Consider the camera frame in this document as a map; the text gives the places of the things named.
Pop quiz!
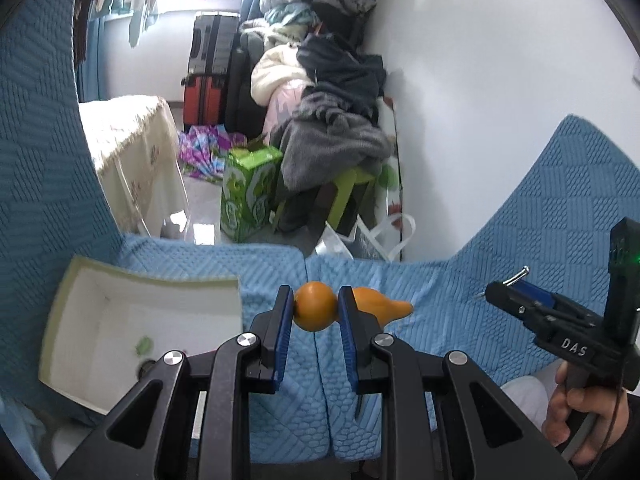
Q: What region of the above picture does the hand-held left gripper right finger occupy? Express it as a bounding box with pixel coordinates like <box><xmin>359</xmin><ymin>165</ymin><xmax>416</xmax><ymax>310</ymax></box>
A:
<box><xmin>337</xmin><ymin>285</ymin><xmax>578</xmax><ymax>480</ymax></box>

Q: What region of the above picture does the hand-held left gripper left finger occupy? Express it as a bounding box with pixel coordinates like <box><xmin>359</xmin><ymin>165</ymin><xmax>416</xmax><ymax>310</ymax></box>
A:
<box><xmin>52</xmin><ymin>285</ymin><xmax>296</xmax><ymax>480</ymax></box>

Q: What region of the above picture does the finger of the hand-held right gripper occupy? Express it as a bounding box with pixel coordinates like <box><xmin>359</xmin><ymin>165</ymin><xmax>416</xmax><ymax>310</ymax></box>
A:
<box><xmin>511</xmin><ymin>279</ymin><xmax>604</xmax><ymax>322</ymax></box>
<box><xmin>485</xmin><ymin>281</ymin><xmax>556</xmax><ymax>335</ymax></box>

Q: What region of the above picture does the silver metal hairpin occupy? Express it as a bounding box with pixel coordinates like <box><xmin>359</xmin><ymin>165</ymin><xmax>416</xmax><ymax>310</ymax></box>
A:
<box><xmin>477</xmin><ymin>266</ymin><xmax>531</xmax><ymax>299</ymax></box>

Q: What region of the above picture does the orange gourd ornament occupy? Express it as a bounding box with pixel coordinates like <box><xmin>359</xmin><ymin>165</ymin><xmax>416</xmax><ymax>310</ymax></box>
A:
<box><xmin>294</xmin><ymin>281</ymin><xmax>415</xmax><ymax>333</ymax></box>

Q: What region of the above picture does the pale green box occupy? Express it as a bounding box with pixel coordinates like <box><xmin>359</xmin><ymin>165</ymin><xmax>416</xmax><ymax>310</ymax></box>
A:
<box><xmin>39</xmin><ymin>255</ymin><xmax>243</xmax><ymax>416</ymax></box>

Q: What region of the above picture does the person's right hand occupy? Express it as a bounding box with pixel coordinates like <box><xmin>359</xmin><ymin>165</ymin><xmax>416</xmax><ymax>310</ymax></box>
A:
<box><xmin>541</xmin><ymin>361</ymin><xmax>631</xmax><ymax>467</ymax></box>

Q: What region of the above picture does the blue textured sofa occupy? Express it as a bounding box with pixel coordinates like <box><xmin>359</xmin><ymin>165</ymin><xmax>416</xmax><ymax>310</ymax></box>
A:
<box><xmin>0</xmin><ymin>0</ymin><xmax>640</xmax><ymax>466</ymax></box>

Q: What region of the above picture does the white tote bag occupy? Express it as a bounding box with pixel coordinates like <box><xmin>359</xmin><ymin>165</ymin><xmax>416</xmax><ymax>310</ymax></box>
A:
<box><xmin>315</xmin><ymin>212</ymin><xmax>417</xmax><ymax>262</ymax></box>

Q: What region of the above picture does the green printed carton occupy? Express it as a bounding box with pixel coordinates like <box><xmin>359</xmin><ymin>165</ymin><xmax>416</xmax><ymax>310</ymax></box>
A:
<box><xmin>220</xmin><ymin>145</ymin><xmax>283</xmax><ymax>243</ymax></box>

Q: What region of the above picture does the green plastic stool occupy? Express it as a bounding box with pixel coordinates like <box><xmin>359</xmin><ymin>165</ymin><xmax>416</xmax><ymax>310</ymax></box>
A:
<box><xmin>277</xmin><ymin>165</ymin><xmax>381</xmax><ymax>236</ymax></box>

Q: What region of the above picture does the floral printed roll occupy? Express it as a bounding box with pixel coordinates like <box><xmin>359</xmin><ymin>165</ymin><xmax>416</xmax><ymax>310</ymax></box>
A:
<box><xmin>370</xmin><ymin>95</ymin><xmax>403</xmax><ymax>231</ymax></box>

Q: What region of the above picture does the colourful cloth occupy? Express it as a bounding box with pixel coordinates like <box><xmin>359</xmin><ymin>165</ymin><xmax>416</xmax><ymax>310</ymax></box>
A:
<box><xmin>177</xmin><ymin>125</ymin><xmax>248</xmax><ymax>183</ymax></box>

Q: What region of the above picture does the table with cream tablecloth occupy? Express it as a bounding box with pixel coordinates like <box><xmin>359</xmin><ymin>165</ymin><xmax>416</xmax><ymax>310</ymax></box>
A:
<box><xmin>79</xmin><ymin>95</ymin><xmax>188</xmax><ymax>238</ymax></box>

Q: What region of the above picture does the red suitcase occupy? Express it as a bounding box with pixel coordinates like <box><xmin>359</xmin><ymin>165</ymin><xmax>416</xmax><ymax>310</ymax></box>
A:
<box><xmin>181</xmin><ymin>74</ymin><xmax>228</xmax><ymax>128</ymax></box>

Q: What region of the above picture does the black suitcase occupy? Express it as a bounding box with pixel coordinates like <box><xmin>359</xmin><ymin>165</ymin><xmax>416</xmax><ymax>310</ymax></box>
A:
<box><xmin>225</xmin><ymin>35</ymin><xmax>266</xmax><ymax>136</ymax></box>

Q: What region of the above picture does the cream padded jacket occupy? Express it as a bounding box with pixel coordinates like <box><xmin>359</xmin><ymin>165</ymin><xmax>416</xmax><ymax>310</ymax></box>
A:
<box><xmin>250</xmin><ymin>45</ymin><xmax>311</xmax><ymax>106</ymax></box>

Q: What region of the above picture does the dark jacket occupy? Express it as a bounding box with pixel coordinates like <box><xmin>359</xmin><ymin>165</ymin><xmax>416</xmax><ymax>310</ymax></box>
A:
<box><xmin>297</xmin><ymin>35</ymin><xmax>386</xmax><ymax>126</ymax></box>

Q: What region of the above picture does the light blue cloth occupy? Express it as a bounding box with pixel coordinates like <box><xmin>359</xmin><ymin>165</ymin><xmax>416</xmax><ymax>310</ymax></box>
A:
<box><xmin>0</xmin><ymin>395</ymin><xmax>53</xmax><ymax>480</ymax></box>

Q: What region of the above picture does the grey hard suitcase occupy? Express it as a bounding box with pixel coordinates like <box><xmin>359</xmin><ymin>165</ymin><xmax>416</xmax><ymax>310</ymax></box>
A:
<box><xmin>187</xmin><ymin>14</ymin><xmax>241</xmax><ymax>78</ymax></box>

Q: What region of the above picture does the blue curtain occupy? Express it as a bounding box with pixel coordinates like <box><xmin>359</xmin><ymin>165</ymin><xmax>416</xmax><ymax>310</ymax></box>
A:
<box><xmin>75</xmin><ymin>10</ymin><xmax>108</xmax><ymax>101</ymax></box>

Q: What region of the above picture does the thin black cable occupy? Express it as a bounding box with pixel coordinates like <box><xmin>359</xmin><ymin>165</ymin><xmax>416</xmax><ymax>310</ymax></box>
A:
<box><xmin>597</xmin><ymin>390</ymin><xmax>632</xmax><ymax>468</ymax></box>

